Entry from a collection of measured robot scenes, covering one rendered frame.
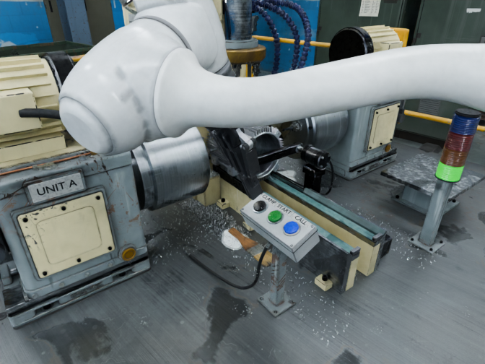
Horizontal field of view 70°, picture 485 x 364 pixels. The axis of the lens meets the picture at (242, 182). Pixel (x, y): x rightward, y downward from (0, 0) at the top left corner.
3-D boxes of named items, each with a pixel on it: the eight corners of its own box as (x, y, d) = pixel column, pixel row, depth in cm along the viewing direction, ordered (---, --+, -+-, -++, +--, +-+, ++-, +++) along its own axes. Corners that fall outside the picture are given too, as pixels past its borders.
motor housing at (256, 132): (206, 167, 126) (203, 117, 117) (248, 154, 136) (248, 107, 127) (239, 190, 112) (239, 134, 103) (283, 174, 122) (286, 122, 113)
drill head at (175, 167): (77, 205, 105) (56, 126, 93) (185, 172, 124) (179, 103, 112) (103, 248, 87) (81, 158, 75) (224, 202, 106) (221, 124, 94)
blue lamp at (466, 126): (444, 130, 90) (449, 113, 88) (455, 126, 93) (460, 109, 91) (468, 137, 86) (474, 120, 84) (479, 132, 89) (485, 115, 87)
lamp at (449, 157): (435, 162, 95) (439, 146, 92) (446, 156, 98) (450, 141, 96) (457, 170, 90) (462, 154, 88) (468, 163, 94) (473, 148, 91)
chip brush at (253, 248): (224, 232, 112) (224, 231, 111) (237, 227, 114) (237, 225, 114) (265, 268, 97) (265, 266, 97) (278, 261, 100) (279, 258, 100)
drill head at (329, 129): (250, 152, 140) (251, 89, 127) (320, 131, 161) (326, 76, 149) (294, 175, 122) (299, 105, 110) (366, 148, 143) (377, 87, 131)
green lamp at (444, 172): (431, 176, 97) (435, 162, 95) (442, 170, 100) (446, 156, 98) (452, 184, 93) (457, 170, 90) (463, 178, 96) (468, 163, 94)
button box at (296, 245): (245, 223, 81) (238, 209, 78) (267, 204, 83) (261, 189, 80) (296, 263, 69) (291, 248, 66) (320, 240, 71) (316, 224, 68)
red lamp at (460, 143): (439, 146, 92) (444, 130, 90) (450, 141, 96) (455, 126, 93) (462, 154, 88) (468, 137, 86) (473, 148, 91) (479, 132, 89)
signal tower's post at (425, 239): (406, 241, 108) (444, 110, 88) (420, 232, 112) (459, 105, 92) (431, 254, 102) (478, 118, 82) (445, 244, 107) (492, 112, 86)
